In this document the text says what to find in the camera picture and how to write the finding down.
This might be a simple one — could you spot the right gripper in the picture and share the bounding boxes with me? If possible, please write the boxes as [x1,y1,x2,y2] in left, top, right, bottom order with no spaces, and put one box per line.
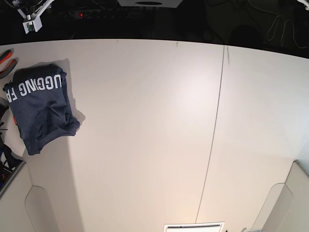
[11,0,53,21]

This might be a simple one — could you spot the blue t-shirt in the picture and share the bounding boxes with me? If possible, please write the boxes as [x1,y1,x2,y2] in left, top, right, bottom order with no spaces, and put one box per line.
[3,64,80,156]

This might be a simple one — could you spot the black power strip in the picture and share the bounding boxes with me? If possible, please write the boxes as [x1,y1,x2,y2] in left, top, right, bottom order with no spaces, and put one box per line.
[69,8,144,19]

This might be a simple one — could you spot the orange grey pliers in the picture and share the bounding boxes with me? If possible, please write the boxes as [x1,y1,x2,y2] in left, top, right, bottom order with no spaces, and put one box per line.
[0,49,18,79]

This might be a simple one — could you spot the dark clutter at left edge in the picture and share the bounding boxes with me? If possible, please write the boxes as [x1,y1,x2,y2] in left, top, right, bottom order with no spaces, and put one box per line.
[0,98,23,190]

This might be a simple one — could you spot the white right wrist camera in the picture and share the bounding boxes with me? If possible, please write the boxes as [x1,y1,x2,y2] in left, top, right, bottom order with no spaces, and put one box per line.
[23,17,42,34]

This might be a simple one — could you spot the white cable on floor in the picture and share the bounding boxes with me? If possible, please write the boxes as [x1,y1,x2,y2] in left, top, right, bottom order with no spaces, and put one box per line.
[246,0,309,49]

